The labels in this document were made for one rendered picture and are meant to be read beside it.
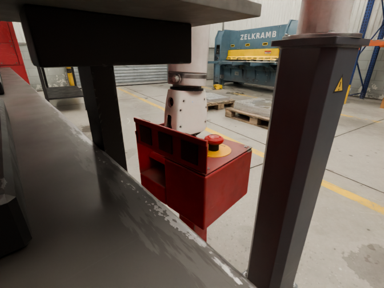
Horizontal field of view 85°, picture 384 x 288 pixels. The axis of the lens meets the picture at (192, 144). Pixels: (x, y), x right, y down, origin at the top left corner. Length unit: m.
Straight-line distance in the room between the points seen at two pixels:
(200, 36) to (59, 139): 0.31
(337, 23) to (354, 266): 1.13
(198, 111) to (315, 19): 0.38
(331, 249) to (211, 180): 1.17
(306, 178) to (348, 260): 0.79
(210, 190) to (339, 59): 0.47
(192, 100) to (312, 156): 0.41
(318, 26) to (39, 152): 0.64
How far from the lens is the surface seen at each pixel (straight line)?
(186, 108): 0.45
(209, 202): 0.39
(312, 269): 1.33
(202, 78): 0.46
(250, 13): 0.21
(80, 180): 0.17
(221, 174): 0.39
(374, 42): 5.64
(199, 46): 0.45
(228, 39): 7.79
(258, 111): 3.34
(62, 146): 0.25
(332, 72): 0.65
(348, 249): 1.52
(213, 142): 0.41
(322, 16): 0.68
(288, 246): 0.90
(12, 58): 2.37
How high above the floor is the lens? 0.96
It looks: 23 degrees down
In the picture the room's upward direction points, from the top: straight up
